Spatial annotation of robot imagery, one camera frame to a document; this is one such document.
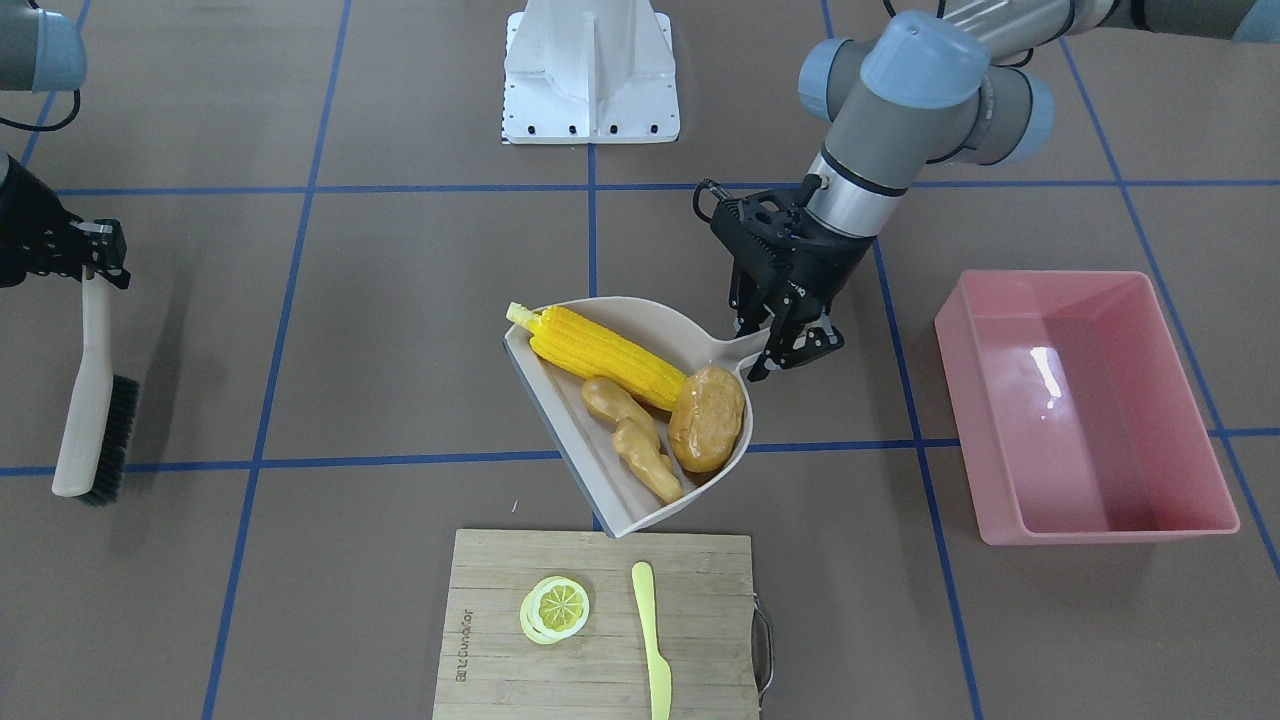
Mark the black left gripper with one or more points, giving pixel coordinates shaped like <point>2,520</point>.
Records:
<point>826,262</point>

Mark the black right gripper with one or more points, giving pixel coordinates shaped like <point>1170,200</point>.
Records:
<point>28,237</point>

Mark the brown toy potato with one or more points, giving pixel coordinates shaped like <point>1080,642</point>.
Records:
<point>707,421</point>

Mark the tan toy ginger root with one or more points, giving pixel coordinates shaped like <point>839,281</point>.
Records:
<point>634,437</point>

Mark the beige brush black bristles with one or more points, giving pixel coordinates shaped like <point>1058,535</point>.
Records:
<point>103,405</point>

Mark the yellow toy corn cob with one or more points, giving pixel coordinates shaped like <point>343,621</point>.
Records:
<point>589,350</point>

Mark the beige dustpan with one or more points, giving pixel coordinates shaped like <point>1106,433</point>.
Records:
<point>647,408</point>

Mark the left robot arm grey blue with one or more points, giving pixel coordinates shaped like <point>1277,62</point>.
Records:
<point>934,88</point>

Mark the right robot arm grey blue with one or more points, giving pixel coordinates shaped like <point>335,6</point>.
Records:
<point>43,52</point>

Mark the pink plastic bin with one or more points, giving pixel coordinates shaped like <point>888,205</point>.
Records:
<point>1075,417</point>

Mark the bamboo cutting board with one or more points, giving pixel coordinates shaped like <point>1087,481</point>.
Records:
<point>705,619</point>

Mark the yellow lemon slices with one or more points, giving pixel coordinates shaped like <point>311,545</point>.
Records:
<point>554,610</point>

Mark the yellow plastic knife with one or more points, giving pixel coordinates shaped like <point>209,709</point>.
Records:
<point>660,677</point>

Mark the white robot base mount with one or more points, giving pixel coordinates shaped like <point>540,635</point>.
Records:
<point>589,72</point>

